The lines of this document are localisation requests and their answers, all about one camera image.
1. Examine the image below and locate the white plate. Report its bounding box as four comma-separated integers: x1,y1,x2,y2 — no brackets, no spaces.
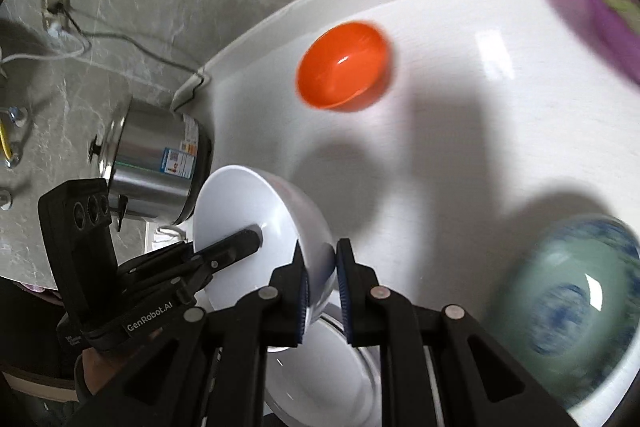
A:
265,313,382,427

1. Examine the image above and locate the yellow gas hose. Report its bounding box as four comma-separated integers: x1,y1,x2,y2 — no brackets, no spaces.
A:
0,121,13,164

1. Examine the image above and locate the white wall socket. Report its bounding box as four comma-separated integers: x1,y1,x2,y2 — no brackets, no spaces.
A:
40,0,70,31

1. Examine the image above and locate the white cable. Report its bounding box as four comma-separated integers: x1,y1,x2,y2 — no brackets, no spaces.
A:
0,19,92,67

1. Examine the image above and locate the white ceramic bowl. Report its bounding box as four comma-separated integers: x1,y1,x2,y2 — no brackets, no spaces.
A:
192,165,335,323

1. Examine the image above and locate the orange plastic bowl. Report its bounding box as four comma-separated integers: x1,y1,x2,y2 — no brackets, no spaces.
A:
295,20,393,113

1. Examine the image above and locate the black power cable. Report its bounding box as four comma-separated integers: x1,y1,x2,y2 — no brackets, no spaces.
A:
54,2,206,94

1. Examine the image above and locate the person's left hand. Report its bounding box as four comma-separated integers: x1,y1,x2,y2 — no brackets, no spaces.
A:
74,328,164,400

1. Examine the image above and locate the blue floral green bowl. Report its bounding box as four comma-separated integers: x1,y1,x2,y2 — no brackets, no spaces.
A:
482,215,639,409

